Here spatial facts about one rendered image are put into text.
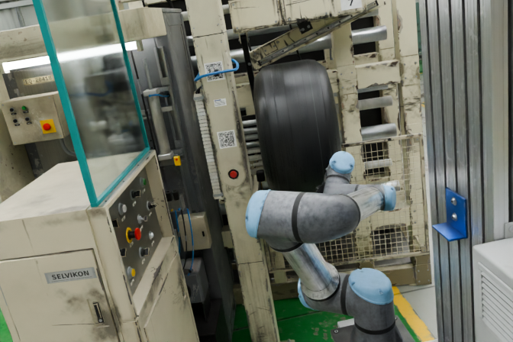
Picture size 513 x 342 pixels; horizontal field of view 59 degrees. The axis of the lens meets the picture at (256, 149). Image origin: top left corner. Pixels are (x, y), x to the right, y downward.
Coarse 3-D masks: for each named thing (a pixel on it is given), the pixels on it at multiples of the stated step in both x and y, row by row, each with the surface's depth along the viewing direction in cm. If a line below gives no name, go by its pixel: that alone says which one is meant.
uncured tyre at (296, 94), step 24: (264, 72) 185; (288, 72) 180; (312, 72) 178; (264, 96) 175; (288, 96) 172; (312, 96) 171; (264, 120) 173; (288, 120) 170; (312, 120) 169; (336, 120) 172; (264, 144) 174; (288, 144) 170; (312, 144) 170; (336, 144) 172; (264, 168) 180; (288, 168) 174; (312, 168) 174
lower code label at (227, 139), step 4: (220, 132) 192; (224, 132) 192; (228, 132) 192; (232, 132) 192; (220, 136) 193; (224, 136) 193; (228, 136) 192; (232, 136) 192; (220, 140) 193; (224, 140) 193; (228, 140) 193; (232, 140) 193; (220, 144) 194; (224, 144) 194; (228, 144) 194; (232, 144) 193; (236, 144) 193; (220, 148) 194
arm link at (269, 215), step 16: (256, 192) 108; (272, 192) 106; (288, 192) 105; (304, 192) 103; (256, 208) 104; (272, 208) 102; (288, 208) 100; (256, 224) 104; (272, 224) 102; (288, 224) 100; (272, 240) 106; (288, 240) 103; (288, 256) 114; (304, 256) 114; (320, 256) 120; (304, 272) 119; (320, 272) 121; (336, 272) 130; (304, 288) 130; (320, 288) 126; (336, 288) 127; (304, 304) 135; (320, 304) 130; (336, 304) 129
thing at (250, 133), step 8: (248, 120) 245; (248, 128) 233; (256, 128) 232; (248, 136) 235; (256, 136) 234; (248, 144) 235; (256, 144) 234; (248, 152) 237; (256, 152) 237; (256, 168) 240
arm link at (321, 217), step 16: (352, 192) 118; (368, 192) 121; (384, 192) 131; (304, 208) 99; (320, 208) 98; (336, 208) 99; (352, 208) 102; (368, 208) 115; (384, 208) 132; (304, 224) 98; (320, 224) 98; (336, 224) 99; (352, 224) 102; (304, 240) 100; (320, 240) 100
